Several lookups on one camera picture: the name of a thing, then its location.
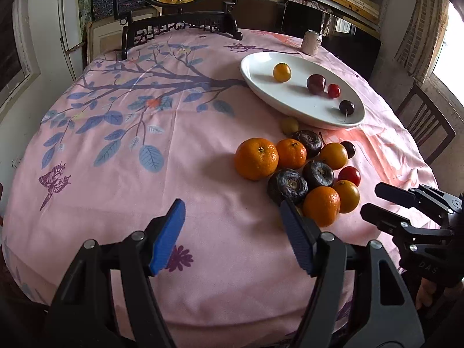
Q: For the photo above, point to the small orange tangerine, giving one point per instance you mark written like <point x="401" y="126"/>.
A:
<point x="291" y="153"/>

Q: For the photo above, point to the bright window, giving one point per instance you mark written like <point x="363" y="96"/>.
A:
<point x="451" y="47"/>

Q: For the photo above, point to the dark cherry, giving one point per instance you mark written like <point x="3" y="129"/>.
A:
<point x="349" y="148"/>
<point x="347" y="107"/>

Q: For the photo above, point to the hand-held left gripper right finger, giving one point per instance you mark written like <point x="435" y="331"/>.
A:
<point x="295" y="235"/>

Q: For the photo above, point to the pink tree-print tablecloth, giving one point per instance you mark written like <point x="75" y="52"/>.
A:
<point x="181" y="174"/>

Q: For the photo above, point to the white can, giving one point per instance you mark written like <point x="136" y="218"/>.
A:
<point x="311" y="42"/>

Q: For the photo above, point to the person's right hand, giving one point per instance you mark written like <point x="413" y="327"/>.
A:
<point x="425" y="294"/>

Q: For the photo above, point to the dark red plum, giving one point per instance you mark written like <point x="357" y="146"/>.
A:
<point x="316" y="84"/>

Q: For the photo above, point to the dark water chestnut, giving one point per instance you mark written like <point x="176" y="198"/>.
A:
<point x="309" y="142"/>
<point x="287" y="185"/>
<point x="318" y="174"/>

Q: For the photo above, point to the leaning white framed board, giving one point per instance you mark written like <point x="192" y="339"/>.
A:
<point x="105" y="38"/>

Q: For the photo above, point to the dark carved wooden chair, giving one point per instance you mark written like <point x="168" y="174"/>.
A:
<point x="181" y="25"/>

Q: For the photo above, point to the medium orange tangerine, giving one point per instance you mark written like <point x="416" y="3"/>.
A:
<point x="321" y="206"/>

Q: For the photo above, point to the red cherry tomato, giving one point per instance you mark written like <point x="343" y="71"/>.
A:
<point x="350" y="175"/>
<point x="334" y="90"/>

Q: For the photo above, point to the brown slatted wooden chair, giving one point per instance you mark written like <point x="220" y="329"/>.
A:
<point x="426" y="123"/>

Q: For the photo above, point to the white oval plate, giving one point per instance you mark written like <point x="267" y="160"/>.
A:
<point x="301" y="101"/>

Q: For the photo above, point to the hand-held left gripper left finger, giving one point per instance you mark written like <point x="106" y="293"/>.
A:
<point x="168" y="237"/>

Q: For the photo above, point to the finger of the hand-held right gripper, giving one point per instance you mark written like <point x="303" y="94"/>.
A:
<point x="384" y="217"/>
<point x="393" y="193"/>

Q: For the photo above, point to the yellow-green grape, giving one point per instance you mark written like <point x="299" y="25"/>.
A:
<point x="290" y="125"/>

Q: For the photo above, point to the yellow-orange round tomato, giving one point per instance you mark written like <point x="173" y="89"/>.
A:
<point x="333" y="156"/>
<point x="348" y="195"/>

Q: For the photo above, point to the white door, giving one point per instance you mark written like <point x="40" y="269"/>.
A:
<point x="72" y="18"/>

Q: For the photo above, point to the small orange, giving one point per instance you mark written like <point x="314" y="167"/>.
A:
<point x="282" y="72"/>

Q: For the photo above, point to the large orange tangerine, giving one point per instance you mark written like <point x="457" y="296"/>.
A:
<point x="256" y="158"/>

